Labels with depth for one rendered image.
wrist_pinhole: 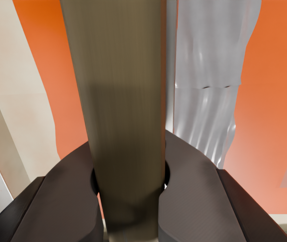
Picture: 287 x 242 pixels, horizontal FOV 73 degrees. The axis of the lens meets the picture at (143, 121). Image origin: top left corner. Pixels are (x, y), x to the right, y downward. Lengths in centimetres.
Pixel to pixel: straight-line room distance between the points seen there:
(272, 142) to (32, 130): 28
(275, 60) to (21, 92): 26
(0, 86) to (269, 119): 29
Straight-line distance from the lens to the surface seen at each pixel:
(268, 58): 23
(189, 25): 19
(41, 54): 22
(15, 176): 28
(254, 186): 32
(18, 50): 23
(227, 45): 21
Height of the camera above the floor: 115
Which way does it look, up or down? 63 degrees down
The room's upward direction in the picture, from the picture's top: 179 degrees clockwise
